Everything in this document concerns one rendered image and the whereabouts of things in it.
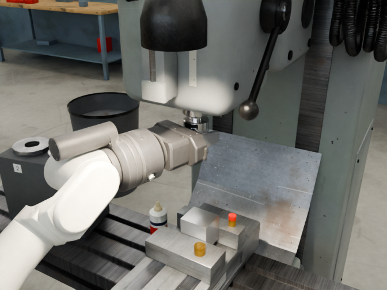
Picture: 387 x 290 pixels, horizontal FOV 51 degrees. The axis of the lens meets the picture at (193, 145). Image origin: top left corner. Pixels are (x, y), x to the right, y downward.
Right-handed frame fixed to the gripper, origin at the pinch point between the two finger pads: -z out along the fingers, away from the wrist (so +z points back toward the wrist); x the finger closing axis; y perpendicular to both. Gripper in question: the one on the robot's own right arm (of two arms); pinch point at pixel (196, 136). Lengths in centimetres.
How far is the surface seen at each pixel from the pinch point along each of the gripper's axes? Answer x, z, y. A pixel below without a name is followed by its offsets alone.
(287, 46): -7.9, -14.5, -15.6
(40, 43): 578, -216, 96
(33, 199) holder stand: 37.2, 18.1, 23.7
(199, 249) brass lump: -6.8, 5.2, 19.0
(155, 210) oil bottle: 12.9, 0.1, 22.6
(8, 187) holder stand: 43, 21, 22
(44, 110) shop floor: 361, -119, 122
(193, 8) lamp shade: -18.3, 18.0, -25.1
